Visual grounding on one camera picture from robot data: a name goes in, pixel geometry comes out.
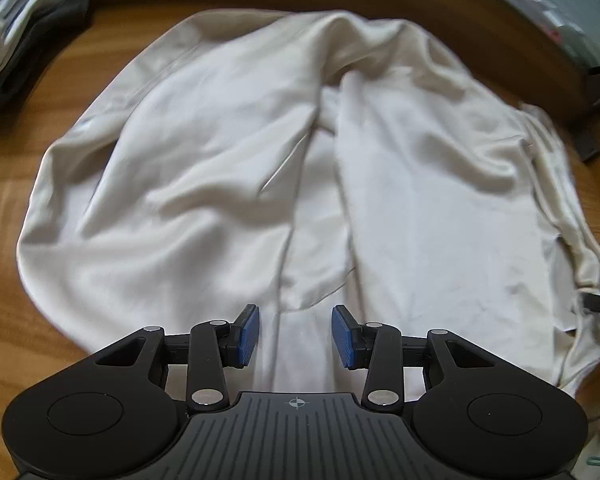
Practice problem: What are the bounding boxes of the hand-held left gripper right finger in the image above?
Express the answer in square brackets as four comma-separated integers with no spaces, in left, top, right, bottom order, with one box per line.
[331,304,506,411]

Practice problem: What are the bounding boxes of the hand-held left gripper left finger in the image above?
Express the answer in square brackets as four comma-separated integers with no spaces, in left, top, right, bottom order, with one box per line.
[94,304,261,411]

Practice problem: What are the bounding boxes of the cream satin pants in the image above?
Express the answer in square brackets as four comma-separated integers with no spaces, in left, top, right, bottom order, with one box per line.
[15,7,556,396]

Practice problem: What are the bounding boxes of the white folded clothes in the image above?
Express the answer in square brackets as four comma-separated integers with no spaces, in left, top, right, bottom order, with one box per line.
[0,0,68,88]

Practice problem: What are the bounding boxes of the small black box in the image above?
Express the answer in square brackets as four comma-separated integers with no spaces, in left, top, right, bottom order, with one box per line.
[574,119,600,162]

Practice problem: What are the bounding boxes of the frosted glass partition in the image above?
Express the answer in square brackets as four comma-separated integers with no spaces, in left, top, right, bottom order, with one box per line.
[440,0,600,68]

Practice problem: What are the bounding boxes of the dark grey cloth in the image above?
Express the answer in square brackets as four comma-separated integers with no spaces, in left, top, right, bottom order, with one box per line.
[0,0,93,118]

